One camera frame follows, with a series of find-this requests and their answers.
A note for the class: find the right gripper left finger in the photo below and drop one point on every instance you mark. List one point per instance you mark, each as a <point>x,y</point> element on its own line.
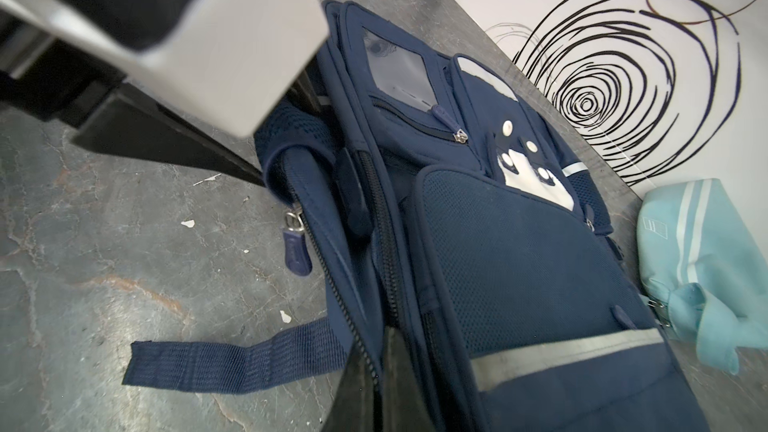
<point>353,407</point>

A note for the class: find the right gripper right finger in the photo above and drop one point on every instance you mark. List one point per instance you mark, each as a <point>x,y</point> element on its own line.
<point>403,407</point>

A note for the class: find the navy blue student backpack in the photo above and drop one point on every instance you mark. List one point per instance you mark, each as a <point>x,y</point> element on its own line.
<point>438,203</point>

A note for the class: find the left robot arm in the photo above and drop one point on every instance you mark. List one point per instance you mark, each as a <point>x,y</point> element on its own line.
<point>143,78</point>

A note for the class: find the light teal pencil pouch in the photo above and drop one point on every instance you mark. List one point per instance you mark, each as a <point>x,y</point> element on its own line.
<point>703,271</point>

